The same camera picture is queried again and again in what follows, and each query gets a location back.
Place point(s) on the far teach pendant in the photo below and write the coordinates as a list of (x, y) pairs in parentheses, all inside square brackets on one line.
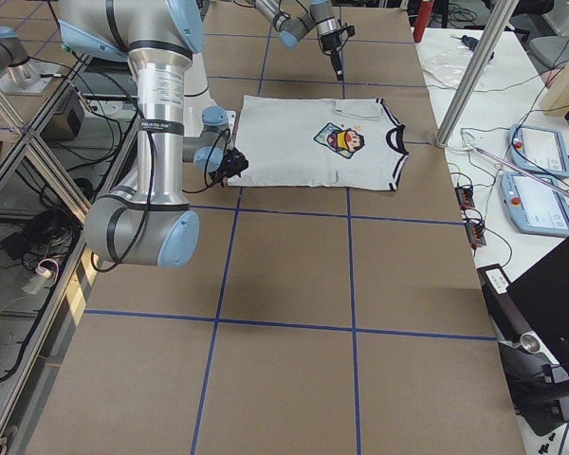
[(538, 150)]

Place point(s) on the red cylinder bottle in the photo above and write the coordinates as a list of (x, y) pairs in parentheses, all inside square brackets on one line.
[(422, 19)]

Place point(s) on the near teach pendant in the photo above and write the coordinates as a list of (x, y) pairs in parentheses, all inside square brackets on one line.
[(533, 205)]

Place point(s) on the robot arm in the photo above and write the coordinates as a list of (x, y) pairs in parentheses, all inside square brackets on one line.
[(146, 219), (319, 16)]

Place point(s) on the grey cartoon print t-shirt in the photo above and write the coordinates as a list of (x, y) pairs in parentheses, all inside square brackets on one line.
[(356, 143)]

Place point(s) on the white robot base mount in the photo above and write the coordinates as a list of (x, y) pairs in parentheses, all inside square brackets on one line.
[(196, 99)]

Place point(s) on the aluminium frame post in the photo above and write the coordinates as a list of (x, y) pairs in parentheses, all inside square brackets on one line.
[(499, 17)]

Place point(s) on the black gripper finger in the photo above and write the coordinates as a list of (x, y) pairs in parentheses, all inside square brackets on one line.
[(337, 65)]

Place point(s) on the black laptop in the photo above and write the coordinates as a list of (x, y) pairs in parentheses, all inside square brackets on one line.
[(532, 315)]

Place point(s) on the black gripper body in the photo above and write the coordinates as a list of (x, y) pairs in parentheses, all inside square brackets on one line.
[(331, 44), (237, 162)]

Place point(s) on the teach pendant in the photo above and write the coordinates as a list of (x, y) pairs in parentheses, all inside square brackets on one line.
[(538, 150), (533, 205)]

